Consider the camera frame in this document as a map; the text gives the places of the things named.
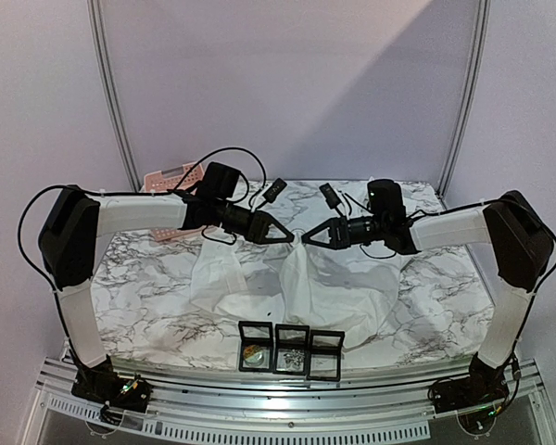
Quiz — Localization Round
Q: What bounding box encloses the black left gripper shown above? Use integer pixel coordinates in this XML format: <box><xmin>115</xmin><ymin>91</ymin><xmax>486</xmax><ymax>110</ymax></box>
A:
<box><xmin>214</xmin><ymin>198</ymin><xmax>295</xmax><ymax>246</ymax></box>

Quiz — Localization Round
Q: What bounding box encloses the white button shirt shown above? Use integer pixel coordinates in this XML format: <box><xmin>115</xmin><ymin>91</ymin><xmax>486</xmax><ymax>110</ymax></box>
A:
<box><xmin>190</xmin><ymin>240</ymin><xmax>407</xmax><ymax>350</ymax></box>

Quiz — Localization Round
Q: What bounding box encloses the green red round brooch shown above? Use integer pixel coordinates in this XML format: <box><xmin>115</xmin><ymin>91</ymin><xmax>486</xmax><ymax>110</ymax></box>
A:
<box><xmin>243</xmin><ymin>345</ymin><xmax>270</xmax><ymax>369</ymax></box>

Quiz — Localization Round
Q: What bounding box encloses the blue round brooch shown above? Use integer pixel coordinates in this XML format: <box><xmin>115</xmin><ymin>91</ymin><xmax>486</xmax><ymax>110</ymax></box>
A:
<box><xmin>292</xmin><ymin>228</ymin><xmax>305</xmax><ymax>243</ymax></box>

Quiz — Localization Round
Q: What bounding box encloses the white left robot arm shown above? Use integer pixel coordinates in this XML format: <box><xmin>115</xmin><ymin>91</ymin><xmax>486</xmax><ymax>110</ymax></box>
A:
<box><xmin>38</xmin><ymin>162</ymin><xmax>294</xmax><ymax>413</ymax></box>

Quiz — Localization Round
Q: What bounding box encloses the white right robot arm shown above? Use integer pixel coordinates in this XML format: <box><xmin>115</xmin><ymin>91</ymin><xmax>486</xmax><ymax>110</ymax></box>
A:
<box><xmin>302</xmin><ymin>179</ymin><xmax>556</xmax><ymax>418</ymax></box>

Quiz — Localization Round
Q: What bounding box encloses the pink plastic basket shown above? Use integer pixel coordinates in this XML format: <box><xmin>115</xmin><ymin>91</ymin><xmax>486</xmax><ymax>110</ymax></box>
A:
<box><xmin>141</xmin><ymin>162</ymin><xmax>205</xmax><ymax>242</ymax></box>

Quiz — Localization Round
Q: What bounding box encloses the left black display case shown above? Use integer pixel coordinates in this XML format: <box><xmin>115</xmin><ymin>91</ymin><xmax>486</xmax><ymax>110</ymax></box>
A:
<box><xmin>238</xmin><ymin>321</ymin><xmax>274</xmax><ymax>373</ymax></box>

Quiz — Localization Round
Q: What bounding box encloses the black display case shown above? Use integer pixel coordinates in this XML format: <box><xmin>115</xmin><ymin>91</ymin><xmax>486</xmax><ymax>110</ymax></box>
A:
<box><xmin>238</xmin><ymin>321</ymin><xmax>274</xmax><ymax>373</ymax></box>
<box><xmin>272</xmin><ymin>324</ymin><xmax>310</xmax><ymax>375</ymax></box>
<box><xmin>306</xmin><ymin>329</ymin><xmax>345</xmax><ymax>382</ymax></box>

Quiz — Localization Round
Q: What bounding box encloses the middle black display case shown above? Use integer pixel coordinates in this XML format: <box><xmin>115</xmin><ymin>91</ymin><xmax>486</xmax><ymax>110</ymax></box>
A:
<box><xmin>272</xmin><ymin>324</ymin><xmax>310</xmax><ymax>375</ymax></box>

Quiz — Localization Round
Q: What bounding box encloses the right black display case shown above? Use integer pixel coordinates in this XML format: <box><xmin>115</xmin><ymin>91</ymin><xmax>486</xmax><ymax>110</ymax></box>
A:
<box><xmin>306</xmin><ymin>329</ymin><xmax>345</xmax><ymax>382</ymax></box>

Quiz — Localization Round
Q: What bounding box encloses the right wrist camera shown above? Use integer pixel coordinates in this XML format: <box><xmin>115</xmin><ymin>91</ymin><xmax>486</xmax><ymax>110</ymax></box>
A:
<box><xmin>319</xmin><ymin>183</ymin><xmax>347</xmax><ymax>218</ymax></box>

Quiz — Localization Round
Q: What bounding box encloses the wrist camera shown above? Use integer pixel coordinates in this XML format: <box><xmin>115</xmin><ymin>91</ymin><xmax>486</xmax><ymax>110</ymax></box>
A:
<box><xmin>319</xmin><ymin>183</ymin><xmax>347</xmax><ymax>218</ymax></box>
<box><xmin>248</xmin><ymin>178</ymin><xmax>287</xmax><ymax>210</ymax></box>

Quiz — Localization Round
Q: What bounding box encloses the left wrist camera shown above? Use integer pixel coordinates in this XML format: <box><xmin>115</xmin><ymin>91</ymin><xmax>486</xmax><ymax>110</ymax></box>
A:
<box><xmin>248</xmin><ymin>178</ymin><xmax>287</xmax><ymax>210</ymax></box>

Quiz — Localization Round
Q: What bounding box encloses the left aluminium frame post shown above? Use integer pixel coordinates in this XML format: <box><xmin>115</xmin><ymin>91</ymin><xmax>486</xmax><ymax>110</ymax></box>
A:
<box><xmin>87</xmin><ymin>0</ymin><xmax>142</xmax><ymax>191</ymax></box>

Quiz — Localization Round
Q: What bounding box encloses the aluminium front rail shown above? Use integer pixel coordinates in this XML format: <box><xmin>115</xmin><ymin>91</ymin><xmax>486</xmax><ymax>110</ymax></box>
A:
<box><xmin>23</xmin><ymin>359</ymin><xmax>556</xmax><ymax>444</ymax></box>

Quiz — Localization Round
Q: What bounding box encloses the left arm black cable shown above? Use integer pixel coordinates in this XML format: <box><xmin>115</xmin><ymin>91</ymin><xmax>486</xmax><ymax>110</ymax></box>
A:
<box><xmin>17</xmin><ymin>146</ymin><xmax>268</xmax><ymax>358</ymax></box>

